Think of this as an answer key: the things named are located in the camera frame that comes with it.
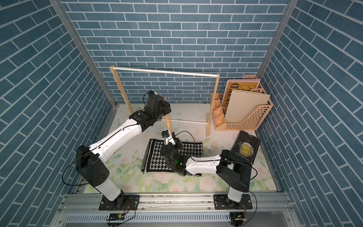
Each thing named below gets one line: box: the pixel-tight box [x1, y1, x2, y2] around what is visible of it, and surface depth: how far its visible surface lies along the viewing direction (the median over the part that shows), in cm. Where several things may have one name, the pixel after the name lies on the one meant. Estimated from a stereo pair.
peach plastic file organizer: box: [210, 75, 274, 131], surface depth 98 cm
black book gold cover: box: [230, 130, 261, 165], surface depth 98 cm
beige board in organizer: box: [224, 88, 271, 123], surface depth 93 cm
